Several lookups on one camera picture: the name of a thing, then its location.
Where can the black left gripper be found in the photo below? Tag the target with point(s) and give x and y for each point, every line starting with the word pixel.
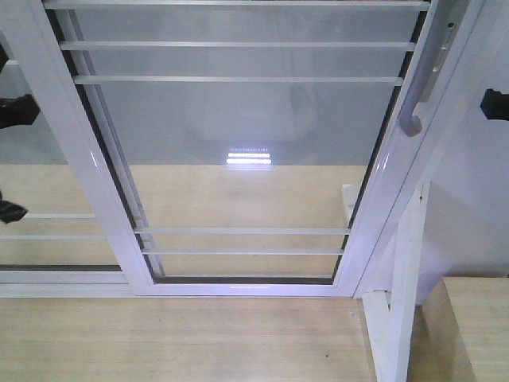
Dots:
pixel 22 110

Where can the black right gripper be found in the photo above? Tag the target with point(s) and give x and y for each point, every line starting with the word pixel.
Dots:
pixel 495 105

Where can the silver door handle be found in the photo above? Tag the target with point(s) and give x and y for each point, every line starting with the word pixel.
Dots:
pixel 440 13

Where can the white sliding glass door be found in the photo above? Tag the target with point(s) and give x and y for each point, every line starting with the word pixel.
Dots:
pixel 247 85

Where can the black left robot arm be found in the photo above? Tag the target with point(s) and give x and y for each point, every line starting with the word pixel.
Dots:
pixel 12 212

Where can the door lock plate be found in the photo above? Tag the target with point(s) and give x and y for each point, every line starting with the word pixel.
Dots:
pixel 447 37

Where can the white fixed glass panel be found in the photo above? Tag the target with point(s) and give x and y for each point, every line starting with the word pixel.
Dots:
pixel 55 169

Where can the light plywood floor platform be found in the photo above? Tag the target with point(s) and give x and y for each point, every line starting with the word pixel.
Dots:
pixel 123 337

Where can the light wooden box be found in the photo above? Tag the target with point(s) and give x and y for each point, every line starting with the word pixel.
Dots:
pixel 467 322

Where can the white wooden support brace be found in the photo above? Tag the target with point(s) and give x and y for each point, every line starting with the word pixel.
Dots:
pixel 389 295

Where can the white door frame post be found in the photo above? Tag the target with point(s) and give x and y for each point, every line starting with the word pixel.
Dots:
pixel 405 162

